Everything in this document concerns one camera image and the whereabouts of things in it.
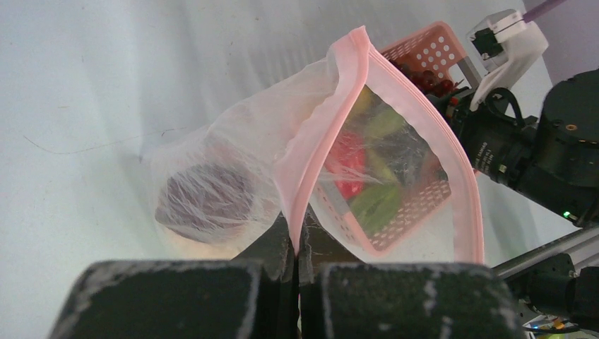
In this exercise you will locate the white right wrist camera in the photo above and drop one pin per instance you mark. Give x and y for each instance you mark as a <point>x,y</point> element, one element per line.
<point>507,46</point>

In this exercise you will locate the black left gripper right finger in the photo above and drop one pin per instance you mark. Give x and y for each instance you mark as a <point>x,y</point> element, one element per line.
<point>343,297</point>

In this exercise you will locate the pink perforated plastic basket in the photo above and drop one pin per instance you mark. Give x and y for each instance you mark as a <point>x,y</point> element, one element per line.
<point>440,217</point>

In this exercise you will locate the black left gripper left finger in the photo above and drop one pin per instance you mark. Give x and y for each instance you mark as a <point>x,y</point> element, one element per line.
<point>249,296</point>

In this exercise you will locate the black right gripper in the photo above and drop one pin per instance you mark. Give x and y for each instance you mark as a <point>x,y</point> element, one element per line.
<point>551,159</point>

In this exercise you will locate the dark purple grape bunch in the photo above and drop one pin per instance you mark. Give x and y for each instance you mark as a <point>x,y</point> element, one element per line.
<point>426,81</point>

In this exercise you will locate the green leafy lettuce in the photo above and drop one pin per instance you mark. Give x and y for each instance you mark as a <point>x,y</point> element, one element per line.
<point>385,122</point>

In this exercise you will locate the clear zip top bag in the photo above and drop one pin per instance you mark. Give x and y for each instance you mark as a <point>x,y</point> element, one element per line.
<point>263,136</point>

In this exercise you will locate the red bell pepper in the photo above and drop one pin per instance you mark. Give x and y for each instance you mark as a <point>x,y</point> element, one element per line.
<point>346,160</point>

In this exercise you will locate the green bell pepper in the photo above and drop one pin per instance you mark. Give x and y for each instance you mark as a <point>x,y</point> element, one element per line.
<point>376,206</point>

